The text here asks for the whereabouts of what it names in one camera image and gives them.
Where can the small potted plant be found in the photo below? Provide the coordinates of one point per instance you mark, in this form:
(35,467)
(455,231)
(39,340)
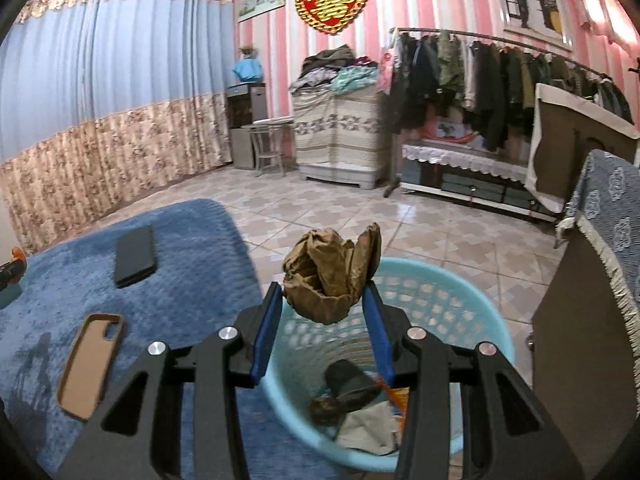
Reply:
(249,51)

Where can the patterned cloth covered cabinet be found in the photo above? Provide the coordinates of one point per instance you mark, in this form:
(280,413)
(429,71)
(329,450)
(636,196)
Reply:
(340,135)

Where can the beige cloth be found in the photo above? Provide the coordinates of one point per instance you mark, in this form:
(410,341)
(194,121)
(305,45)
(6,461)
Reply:
(370,427)

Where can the cloth covered board on stand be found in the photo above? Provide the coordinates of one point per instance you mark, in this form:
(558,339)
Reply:
(575,150)

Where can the blue fluffy rug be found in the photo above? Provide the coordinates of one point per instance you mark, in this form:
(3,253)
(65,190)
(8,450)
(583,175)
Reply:
(175,285)

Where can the pink printed hanging bag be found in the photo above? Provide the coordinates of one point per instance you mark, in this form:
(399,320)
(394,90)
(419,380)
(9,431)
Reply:
(386,70)

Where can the metal clothes rack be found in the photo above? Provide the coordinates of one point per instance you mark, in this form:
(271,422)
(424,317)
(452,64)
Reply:
(500,37)

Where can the blue cloth cover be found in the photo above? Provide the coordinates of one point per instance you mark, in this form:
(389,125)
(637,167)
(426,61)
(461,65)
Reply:
(247,70)

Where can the blue and floral curtain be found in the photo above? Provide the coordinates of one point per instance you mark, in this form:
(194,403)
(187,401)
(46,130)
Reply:
(100,85)

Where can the framed wall poster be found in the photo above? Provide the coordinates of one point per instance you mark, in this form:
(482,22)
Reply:
(530,0)

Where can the pile of clothes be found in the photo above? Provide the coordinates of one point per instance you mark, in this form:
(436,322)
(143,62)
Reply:
(325,62)

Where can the small round table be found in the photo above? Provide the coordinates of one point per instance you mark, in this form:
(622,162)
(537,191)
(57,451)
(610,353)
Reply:
(270,122)

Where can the dark brown cabinet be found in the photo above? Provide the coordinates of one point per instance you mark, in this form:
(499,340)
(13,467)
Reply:
(575,335)

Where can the orange cloth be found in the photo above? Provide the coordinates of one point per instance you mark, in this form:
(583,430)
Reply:
(395,397)

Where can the black oblong case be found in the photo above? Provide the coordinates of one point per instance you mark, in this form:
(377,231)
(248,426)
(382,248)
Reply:
(135,257)

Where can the orange peel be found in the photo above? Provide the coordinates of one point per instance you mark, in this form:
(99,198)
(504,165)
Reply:
(16,254)

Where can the landscape wall picture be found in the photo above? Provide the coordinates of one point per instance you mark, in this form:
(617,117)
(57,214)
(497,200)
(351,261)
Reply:
(260,2)

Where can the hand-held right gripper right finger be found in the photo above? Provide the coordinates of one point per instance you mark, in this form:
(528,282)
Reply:
(377,340)

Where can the row of hanging clothes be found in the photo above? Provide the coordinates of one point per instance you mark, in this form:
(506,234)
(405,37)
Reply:
(490,85)

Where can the blue patterned cloth furniture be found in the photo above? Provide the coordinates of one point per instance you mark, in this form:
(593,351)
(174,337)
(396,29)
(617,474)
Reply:
(610,210)

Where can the grey water dispenser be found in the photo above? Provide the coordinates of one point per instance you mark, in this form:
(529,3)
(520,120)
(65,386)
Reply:
(245,130)

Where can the brown paper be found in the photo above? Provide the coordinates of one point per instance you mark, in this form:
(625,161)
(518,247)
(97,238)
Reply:
(327,410)
(325,270)

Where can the red gold heart decoration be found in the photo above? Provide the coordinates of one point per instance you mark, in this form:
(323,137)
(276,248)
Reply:
(332,2)

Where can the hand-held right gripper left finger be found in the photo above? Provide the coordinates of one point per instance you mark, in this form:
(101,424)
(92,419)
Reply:
(265,340)

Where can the white lace cloth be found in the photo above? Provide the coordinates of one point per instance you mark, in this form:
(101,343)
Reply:
(465,160)

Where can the low dark cabinet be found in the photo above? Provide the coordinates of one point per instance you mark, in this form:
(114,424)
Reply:
(475,190)

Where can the light blue plastic basket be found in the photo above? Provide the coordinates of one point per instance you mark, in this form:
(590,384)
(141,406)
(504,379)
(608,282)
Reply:
(450,300)

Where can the red printed bag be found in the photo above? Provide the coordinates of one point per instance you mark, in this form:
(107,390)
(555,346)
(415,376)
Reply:
(450,132)

